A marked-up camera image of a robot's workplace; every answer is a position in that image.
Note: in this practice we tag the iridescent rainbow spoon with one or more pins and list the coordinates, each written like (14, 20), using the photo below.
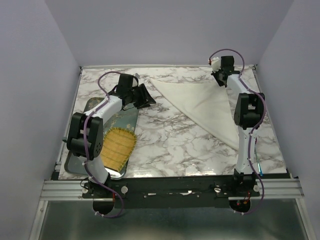
(258, 163)

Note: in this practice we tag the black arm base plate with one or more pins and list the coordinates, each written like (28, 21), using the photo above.
(174, 192)

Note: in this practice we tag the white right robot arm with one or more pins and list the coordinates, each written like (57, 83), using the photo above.
(249, 113)

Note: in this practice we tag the cream cloth napkin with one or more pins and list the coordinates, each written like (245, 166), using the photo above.
(204, 103)

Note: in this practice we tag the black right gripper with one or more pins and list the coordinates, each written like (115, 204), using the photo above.
(214, 74)

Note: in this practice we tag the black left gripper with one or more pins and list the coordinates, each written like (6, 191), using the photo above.
(148, 98)

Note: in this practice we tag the yellow bamboo mat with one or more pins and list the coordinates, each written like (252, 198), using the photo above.
(118, 145)

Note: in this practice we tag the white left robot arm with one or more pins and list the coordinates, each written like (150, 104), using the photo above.
(110, 105)

